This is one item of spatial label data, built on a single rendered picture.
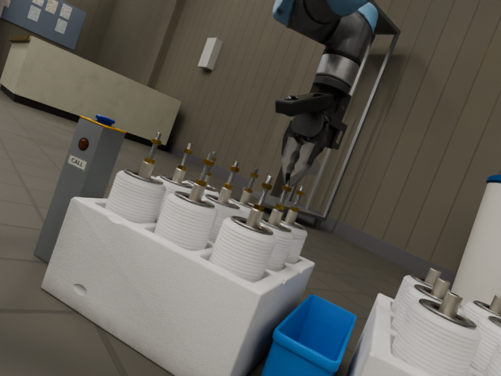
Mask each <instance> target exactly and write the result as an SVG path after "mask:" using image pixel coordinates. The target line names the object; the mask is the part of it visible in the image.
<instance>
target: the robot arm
mask: <svg viewBox="0 0 501 376"><path fill-rule="evenodd" d="M369 1H370V0H276V1H275V3H274V8H273V17H274V19H275V20H277V21H278V22H280V23H282V24H283V25H285V26H286V27H287V28H290V29H292V30H294V31H296V32H298V33H300V34H302V35H304V36H306V37H308V38H310V39H312V40H314V41H316V42H318V43H320V44H322V45H324V46H325V49H324V52H323V54H322V58H321V61H320V63H319V66H318V69H317V71H316V73H315V76H316V77H315V79H314V81H313V83H312V85H313V86H314V87H315V88H317V89H318V90H319V91H318V92H315V93H307V94H303V95H296V96H294V95H289V96H287V97H285V98H279V99H277V100H276V101H275V111H276V113H281V114H284V115H286V116H294V118H293V120H292V121H290V122H289V126H288V127H287V129H286V132H285V133H284V136H283V144H282V152H281V155H282V172H283V182H284V184H286V182H287V180H289V186H290V187H293V186H294V185H296V184H297V183H298V182H299V181H300V180H301V179H302V178H303V177H304V176H305V175H316V174H317V173H318V171H319V169H320V165H319V163H318V161H317V157H318V155H319V154H320V153H321V152H322V151H323V150H324V147H325V148H330V149H333V148H334V149H336V150H338V149H339V147H340V145H341V141H342V139H343V137H344V134H345V131H346V130H347V125H346V124H344V123H343V122H342V119H343V117H344V114H345V112H346V109H347V106H348V104H349V102H350V99H351V95H349V94H348V93H349V91H350V88H351V87H353V83H354V81H355V79H356V76H357V74H358V71H359V67H360V65H361V62H362V59H363V57H364V55H365V52H366V49H367V47H368V44H369V42H370V40H371V38H372V36H373V35H374V29H375V27H376V21H377V19H378V11H377V9H376V8H375V7H374V6H373V5H372V4H371V3H370V2H369ZM340 131H343V133H342V135H341V139H340V140H339V143H336V140H337V139H338V135H339V133H340ZM299 139H301V140H299ZM303 140H304V141H306V142H308V143H307V144H305V145H304V144H303ZM292 170H294V171H293V172H292Z"/></svg>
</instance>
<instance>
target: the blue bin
mask: <svg viewBox="0 0 501 376"><path fill-rule="evenodd" d="M356 319H357V318H356V316H355V315H354V314H353V313H351V312H349V311H347V310H345V309H343V308H341V307H339V306H337V305H335V304H332V303H330V302H328V301H326V300H324V299H322V298H320V297H318V296H316V295H309V296H308V297H307V298H306V299H305V300H304V301H303V302H302V303H301V304H300V305H299V306H298V307H297V308H296V309H295V310H293V311H292V312H291V313H290V314H289V315H288V316H287V317H286V318H285V319H284V320H283V321H282V322H281V323H280V324H279V325H278V326H277V327H276V328H275V329H274V332H273V335H272V338H273V342H272V345H271V349H270V351H269V353H268V357H267V360H266V362H265V366H264V369H263V370H262V374H261V376H335V373H336V372H337V371H338V368H339V366H340V364H341V361H342V358H343V356H344V352H345V350H346V347H347V344H348V342H349V339H350V335H351V334H352V331H353V327H354V325H355V323H356Z"/></svg>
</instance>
